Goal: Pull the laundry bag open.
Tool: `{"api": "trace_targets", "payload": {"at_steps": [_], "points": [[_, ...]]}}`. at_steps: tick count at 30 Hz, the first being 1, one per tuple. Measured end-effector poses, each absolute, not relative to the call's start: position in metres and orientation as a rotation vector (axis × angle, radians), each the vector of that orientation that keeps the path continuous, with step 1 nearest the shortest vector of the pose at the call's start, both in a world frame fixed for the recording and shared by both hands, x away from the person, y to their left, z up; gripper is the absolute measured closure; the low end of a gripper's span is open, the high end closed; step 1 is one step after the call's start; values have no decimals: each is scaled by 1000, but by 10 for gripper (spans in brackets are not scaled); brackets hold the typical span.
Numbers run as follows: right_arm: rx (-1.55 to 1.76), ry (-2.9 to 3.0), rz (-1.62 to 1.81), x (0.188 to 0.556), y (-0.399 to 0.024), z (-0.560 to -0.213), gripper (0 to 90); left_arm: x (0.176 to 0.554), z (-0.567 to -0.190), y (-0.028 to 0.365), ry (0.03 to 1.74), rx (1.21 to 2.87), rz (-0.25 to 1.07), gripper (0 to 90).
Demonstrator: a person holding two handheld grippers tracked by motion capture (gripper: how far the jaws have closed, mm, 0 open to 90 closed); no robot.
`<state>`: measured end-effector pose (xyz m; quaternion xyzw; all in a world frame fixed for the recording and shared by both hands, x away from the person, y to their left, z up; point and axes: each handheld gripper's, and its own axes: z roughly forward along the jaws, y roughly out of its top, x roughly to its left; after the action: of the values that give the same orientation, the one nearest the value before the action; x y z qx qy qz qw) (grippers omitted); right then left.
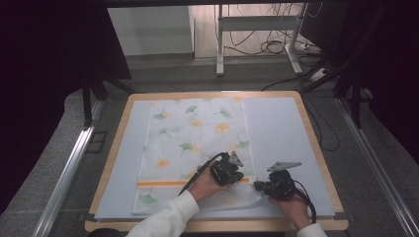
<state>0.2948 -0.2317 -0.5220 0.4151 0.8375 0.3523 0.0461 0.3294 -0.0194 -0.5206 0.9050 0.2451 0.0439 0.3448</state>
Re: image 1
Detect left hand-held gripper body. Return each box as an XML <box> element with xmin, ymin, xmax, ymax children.
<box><xmin>209</xmin><ymin>150</ymin><xmax>245</xmax><ymax>186</ymax></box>

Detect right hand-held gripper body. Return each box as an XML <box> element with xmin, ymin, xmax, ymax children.
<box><xmin>263</xmin><ymin>160</ymin><xmax>303</xmax><ymax>202</ymax></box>

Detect white leaf-print mesh zipper bag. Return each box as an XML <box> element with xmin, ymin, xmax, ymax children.
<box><xmin>131</xmin><ymin>96</ymin><xmax>275</xmax><ymax>215</ymax></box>

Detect person's left hand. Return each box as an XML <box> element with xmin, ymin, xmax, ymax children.
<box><xmin>188</xmin><ymin>163</ymin><xmax>231</xmax><ymax>202</ymax></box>

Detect person's right hand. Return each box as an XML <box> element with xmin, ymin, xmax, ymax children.
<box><xmin>268</xmin><ymin>192</ymin><xmax>312</xmax><ymax>231</ymax></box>

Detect light blue table mat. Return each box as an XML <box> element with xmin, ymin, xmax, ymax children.
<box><xmin>93</xmin><ymin>96</ymin><xmax>337</xmax><ymax>221</ymax></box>

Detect white power strip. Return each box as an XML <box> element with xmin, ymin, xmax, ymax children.
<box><xmin>308</xmin><ymin>67</ymin><xmax>331</xmax><ymax>82</ymax></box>
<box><xmin>293</xmin><ymin>41</ymin><xmax>322</xmax><ymax>55</ymax></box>

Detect black metal stand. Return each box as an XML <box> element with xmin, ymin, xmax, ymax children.
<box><xmin>299</xmin><ymin>4</ymin><xmax>391</xmax><ymax>130</ymax></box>
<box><xmin>79</xmin><ymin>74</ymin><xmax>136</xmax><ymax>130</ymax></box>

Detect dark floor vent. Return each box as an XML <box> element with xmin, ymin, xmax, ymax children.
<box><xmin>85</xmin><ymin>130</ymin><xmax>109</xmax><ymax>154</ymax></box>

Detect white board panel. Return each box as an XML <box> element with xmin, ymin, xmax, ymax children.
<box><xmin>107</xmin><ymin>6</ymin><xmax>196</xmax><ymax>57</ymax></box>

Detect dark curtain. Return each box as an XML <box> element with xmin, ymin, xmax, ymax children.
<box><xmin>0</xmin><ymin>0</ymin><xmax>133</xmax><ymax>215</ymax></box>
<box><xmin>357</xmin><ymin>0</ymin><xmax>419</xmax><ymax>166</ymax></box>

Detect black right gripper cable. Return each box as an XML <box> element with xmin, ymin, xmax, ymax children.
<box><xmin>293</xmin><ymin>179</ymin><xmax>318</xmax><ymax>225</ymax></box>

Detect black floor cable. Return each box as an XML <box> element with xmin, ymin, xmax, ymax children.
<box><xmin>302</xmin><ymin>94</ymin><xmax>341</xmax><ymax>153</ymax></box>

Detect aluminium floor rail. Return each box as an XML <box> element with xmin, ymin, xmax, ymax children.
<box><xmin>335</xmin><ymin>97</ymin><xmax>419</xmax><ymax>237</ymax></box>
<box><xmin>32</xmin><ymin>98</ymin><xmax>107</xmax><ymax>237</ymax></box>

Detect tangle of black floor cables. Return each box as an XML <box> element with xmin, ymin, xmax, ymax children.
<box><xmin>226</xmin><ymin>3</ymin><xmax>325</xmax><ymax>57</ymax></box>

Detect white metal desk frame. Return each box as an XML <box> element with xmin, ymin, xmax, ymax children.
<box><xmin>214</xmin><ymin>3</ymin><xmax>304</xmax><ymax>78</ymax></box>

